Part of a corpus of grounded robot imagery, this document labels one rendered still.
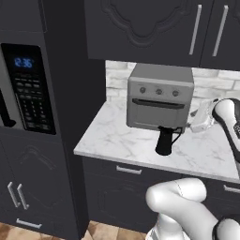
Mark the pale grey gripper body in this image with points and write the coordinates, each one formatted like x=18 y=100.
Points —
x=202 y=120

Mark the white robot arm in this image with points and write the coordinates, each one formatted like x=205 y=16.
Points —
x=182 y=207

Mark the black pitcher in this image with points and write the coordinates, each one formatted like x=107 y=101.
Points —
x=164 y=142

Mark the dark counter drawer front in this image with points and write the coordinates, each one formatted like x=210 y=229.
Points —
x=218 y=192
x=100 y=167

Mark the dark counter cupboard door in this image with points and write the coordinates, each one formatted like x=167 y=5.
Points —
x=118 y=203

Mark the grey toaster oven knob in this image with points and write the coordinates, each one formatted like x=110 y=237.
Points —
x=159 y=91
x=175 y=92
x=142 y=90

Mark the grey toaster oven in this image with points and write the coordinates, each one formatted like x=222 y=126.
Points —
x=156 y=115

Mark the dark tall cabinet housing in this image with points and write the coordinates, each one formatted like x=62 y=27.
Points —
x=75 y=78

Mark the dark ornate tall cabinet door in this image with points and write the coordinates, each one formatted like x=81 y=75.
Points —
x=47 y=175

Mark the black built-in microwave oven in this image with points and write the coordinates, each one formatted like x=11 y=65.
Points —
x=31 y=93

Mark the plain dark tall cabinet door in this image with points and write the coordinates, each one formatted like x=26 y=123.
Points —
x=3 y=187

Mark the narrow dark wall cupboard door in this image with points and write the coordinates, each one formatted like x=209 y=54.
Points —
x=234 y=34

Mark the wide dark wall cupboard door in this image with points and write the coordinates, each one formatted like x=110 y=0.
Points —
x=109 y=37

